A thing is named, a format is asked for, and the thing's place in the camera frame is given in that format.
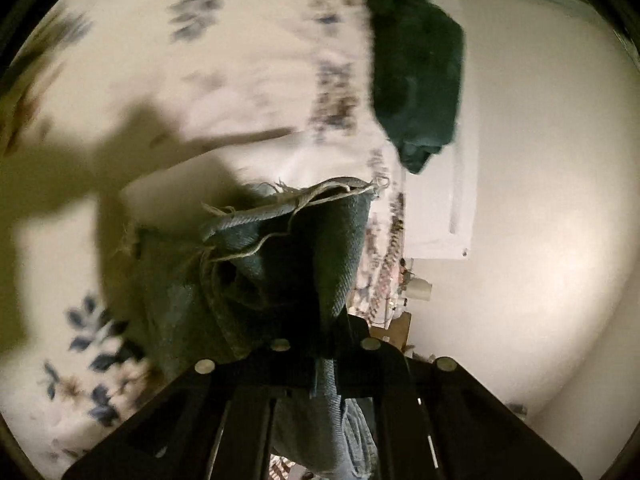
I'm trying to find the floral cream bed blanket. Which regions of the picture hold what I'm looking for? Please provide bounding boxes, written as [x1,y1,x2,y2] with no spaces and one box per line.
[1,0,404,479]

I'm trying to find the small white cup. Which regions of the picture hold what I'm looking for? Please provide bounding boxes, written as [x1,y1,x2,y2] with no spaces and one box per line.
[405,276,433,301]

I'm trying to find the light blue denim jeans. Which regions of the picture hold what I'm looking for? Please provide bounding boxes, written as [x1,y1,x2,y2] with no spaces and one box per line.
[119,174,392,480]

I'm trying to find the dark green folded garment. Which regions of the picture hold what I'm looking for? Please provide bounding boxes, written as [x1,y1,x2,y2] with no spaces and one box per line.
[367,0,464,174]

